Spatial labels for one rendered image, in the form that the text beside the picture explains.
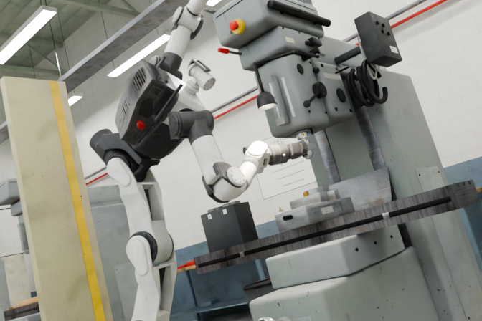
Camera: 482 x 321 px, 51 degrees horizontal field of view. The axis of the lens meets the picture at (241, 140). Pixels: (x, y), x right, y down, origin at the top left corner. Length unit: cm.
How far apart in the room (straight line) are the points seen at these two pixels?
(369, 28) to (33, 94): 217
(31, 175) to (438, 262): 229
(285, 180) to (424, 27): 276
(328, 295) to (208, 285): 694
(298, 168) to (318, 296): 555
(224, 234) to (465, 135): 426
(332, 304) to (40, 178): 212
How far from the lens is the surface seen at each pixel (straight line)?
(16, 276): 1021
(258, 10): 204
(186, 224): 872
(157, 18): 581
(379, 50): 221
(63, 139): 345
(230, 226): 236
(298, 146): 204
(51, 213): 326
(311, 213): 191
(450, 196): 176
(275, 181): 740
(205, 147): 179
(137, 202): 209
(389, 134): 234
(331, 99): 219
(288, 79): 206
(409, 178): 233
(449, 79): 630
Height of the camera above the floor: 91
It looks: 12 degrees up
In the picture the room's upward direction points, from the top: 15 degrees counter-clockwise
